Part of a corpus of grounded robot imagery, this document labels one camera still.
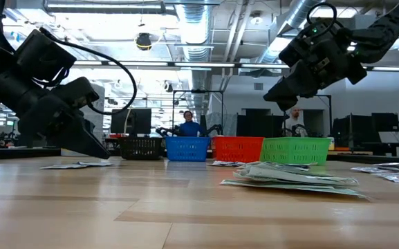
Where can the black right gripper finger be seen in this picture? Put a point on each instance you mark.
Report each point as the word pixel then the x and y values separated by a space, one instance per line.
pixel 294 84
pixel 288 104

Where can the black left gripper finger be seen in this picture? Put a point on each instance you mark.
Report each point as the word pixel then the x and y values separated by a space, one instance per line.
pixel 81 138

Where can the black background robot arm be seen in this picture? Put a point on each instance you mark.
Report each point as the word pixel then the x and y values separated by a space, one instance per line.
pixel 166 131
pixel 214 129

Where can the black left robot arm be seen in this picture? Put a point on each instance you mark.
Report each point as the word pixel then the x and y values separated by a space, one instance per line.
pixel 43 58

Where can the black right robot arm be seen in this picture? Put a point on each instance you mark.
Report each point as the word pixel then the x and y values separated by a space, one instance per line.
pixel 382 31

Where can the person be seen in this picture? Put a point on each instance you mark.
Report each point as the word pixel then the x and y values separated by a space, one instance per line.
pixel 191 129
pixel 294 122

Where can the red object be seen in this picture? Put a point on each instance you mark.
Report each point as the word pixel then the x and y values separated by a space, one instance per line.
pixel 116 136

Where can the black partition panel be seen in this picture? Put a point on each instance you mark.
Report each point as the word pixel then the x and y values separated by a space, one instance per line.
pixel 259 126

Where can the green plastic basket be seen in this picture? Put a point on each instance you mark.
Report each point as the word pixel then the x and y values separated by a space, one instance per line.
pixel 295 150

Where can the white yellow cup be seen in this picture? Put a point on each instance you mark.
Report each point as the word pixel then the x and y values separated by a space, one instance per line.
pixel 331 143

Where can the black plastic basket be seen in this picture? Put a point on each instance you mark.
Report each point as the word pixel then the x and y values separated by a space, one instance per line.
pixel 140 148

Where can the black computer monitor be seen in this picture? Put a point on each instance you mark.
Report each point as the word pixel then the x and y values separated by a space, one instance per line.
pixel 140 121

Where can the white packet blue print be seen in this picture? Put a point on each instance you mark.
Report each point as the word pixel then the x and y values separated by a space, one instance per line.
pixel 261 165
pixel 220 163
pixel 297 166
pixel 239 164

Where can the red plastic basket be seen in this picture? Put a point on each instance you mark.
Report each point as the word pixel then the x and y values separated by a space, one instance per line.
pixel 237 149

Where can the orange flat object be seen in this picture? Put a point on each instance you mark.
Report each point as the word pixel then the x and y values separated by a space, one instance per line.
pixel 341 149

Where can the large black monitor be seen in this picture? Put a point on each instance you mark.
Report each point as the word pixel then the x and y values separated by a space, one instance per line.
pixel 353 133

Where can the white ceiling sensor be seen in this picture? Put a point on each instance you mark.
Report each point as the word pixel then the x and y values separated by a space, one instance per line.
pixel 256 19

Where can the small black monitor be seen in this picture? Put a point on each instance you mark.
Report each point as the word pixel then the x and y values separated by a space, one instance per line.
pixel 386 122

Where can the pile of paper banknotes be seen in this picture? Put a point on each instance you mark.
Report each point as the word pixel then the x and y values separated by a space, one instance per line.
pixel 323 191

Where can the blue plastic basket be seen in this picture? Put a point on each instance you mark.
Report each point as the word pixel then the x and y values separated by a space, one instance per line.
pixel 187 149

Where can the black ceiling dome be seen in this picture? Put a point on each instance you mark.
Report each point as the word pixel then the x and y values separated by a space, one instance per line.
pixel 144 41

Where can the grey wall vent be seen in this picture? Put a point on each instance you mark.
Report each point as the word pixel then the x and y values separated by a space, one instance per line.
pixel 258 86

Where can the black aluminium table frame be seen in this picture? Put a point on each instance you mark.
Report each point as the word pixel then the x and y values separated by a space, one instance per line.
pixel 26 153

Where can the black gantry frame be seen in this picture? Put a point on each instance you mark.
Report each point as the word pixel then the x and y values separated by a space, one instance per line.
pixel 197 91
pixel 330 114

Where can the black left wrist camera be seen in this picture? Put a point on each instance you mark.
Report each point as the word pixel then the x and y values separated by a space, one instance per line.
pixel 76 91

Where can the silver spiral air duct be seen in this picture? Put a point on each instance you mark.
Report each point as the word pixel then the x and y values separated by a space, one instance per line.
pixel 296 15
pixel 195 27

